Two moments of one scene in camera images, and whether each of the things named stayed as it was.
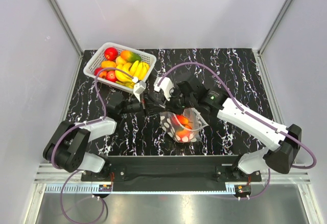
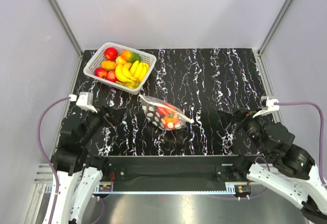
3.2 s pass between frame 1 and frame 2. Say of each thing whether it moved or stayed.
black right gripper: moved
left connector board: stayed
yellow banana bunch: stayed
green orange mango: stayed
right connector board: stayed
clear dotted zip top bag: moved
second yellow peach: stayed
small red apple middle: stayed
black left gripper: moved
